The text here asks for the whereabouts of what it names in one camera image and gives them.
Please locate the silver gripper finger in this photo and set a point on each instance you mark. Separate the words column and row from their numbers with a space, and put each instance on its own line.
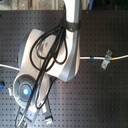
column 22, row 120
column 47, row 113

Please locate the grey gripper body blue light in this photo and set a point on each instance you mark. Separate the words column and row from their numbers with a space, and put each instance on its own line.
column 22, row 88

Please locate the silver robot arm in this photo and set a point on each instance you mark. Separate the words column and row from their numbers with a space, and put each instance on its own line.
column 43, row 58

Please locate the metal cable clip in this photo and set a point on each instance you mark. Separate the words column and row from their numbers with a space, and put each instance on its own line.
column 107, row 59

